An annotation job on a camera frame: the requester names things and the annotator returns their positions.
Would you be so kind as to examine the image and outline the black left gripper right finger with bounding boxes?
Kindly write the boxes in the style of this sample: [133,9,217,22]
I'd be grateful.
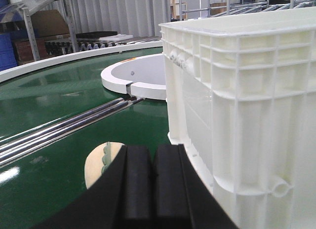
[154,145,237,229]

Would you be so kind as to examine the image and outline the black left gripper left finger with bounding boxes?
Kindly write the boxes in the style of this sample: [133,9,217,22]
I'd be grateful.
[34,146,151,229]

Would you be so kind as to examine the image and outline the yellow round plush toy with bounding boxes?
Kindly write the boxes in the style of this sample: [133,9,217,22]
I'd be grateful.
[84,142,124,189]

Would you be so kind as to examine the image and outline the white plastic tote box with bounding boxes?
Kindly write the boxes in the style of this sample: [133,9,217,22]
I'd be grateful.
[160,7,316,229]

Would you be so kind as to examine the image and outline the brown cardboard box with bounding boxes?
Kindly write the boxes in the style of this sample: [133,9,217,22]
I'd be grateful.
[31,9,69,37]

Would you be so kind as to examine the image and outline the steel conveyor rollers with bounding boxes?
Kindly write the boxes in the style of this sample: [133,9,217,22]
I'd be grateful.
[0,97,145,167]

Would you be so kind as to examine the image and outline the blue plastic crate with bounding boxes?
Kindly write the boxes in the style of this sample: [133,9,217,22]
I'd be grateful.
[0,33,17,71]

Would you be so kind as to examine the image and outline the grey metal shelving rack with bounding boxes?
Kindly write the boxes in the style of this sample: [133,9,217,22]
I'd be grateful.
[0,0,82,62]

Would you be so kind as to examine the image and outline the white inner table ring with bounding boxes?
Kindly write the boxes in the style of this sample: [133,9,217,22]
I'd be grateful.
[100,53,167,101]

